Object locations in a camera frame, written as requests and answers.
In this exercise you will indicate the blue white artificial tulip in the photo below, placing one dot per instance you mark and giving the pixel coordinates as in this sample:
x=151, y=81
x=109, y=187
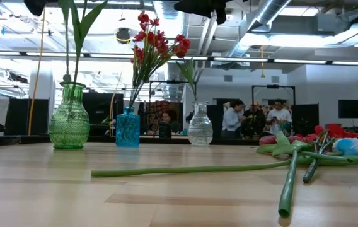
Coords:
x=78, y=34
x=65, y=8
x=350, y=146

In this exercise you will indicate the dark red artificial tulip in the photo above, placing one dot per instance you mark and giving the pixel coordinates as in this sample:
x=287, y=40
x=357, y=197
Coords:
x=267, y=141
x=288, y=189
x=190, y=74

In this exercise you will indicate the clear glass vase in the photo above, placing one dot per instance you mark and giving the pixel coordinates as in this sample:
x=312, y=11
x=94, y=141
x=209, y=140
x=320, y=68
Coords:
x=200, y=129

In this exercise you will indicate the green glass vase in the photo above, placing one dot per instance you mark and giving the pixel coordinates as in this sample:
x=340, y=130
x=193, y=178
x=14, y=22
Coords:
x=69, y=126

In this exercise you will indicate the small black robot arm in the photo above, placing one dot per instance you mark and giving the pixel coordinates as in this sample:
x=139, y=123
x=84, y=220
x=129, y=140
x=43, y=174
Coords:
x=189, y=117

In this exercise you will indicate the blue glass vase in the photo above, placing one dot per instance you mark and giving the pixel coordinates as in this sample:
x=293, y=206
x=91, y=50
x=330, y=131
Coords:
x=128, y=129

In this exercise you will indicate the long LED light bar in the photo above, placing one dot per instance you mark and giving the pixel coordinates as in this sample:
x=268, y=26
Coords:
x=292, y=61

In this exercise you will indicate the person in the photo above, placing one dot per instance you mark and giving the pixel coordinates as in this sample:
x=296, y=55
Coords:
x=170, y=117
x=254, y=121
x=280, y=120
x=232, y=121

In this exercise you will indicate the black partition panel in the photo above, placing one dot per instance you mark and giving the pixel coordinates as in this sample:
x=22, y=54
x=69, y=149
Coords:
x=16, y=116
x=306, y=115

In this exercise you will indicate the red patterned tapestry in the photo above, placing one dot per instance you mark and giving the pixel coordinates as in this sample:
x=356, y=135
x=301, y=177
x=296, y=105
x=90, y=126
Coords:
x=153, y=108

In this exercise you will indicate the silver ventilation duct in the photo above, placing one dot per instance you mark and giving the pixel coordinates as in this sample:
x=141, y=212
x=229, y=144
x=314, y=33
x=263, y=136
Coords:
x=272, y=11
x=174, y=75

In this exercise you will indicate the black dome camera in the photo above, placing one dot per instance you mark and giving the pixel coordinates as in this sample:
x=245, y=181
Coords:
x=123, y=35

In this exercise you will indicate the black frame stand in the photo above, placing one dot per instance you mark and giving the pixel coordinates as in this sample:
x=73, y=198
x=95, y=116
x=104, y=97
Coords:
x=166, y=82
x=273, y=86

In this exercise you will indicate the black table frame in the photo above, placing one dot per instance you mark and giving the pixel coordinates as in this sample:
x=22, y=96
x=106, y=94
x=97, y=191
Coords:
x=9, y=141

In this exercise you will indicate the black wall monitor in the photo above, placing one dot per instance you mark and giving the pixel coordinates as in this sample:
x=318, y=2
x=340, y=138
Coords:
x=352, y=108

